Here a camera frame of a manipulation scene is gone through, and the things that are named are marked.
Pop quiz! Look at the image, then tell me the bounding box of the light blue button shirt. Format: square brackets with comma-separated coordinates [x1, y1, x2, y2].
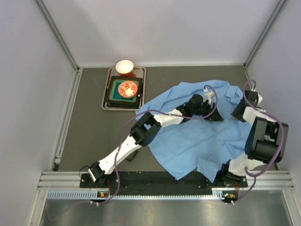
[139, 80, 252, 182]

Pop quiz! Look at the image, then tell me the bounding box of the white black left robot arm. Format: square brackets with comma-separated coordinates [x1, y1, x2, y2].
[88, 91, 223, 183]

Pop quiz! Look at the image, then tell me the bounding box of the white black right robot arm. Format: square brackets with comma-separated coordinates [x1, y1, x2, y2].
[214, 90, 289, 186]

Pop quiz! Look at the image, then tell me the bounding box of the silver metal tray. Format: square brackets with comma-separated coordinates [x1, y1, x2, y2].
[101, 67, 146, 111]

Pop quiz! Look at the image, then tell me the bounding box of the white bowl orange base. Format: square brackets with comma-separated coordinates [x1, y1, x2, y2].
[115, 60, 136, 77]

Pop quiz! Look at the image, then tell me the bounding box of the small black square tray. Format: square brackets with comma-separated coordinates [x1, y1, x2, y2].
[126, 150, 138, 162]

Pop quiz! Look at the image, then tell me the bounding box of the black green square dish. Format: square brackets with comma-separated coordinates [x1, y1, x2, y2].
[104, 76, 143, 108]

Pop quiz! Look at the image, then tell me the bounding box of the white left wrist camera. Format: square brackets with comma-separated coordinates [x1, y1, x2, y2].
[203, 88, 215, 104]

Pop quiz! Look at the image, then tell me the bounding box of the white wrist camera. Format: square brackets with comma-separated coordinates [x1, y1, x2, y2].
[257, 93, 263, 106]
[203, 88, 215, 104]

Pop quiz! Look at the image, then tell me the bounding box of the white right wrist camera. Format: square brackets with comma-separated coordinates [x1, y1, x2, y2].
[257, 93, 263, 106]

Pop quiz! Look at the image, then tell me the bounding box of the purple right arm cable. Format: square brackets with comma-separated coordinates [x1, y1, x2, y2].
[229, 79, 285, 205]

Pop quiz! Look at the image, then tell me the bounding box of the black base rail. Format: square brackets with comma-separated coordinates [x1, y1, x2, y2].
[79, 171, 248, 196]

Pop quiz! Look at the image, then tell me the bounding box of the white slotted cable duct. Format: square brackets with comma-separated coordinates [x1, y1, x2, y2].
[47, 190, 238, 201]

